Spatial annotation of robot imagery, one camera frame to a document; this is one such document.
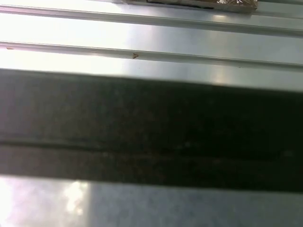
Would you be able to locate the black open PC case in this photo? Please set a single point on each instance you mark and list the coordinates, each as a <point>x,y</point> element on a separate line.
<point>165,130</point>

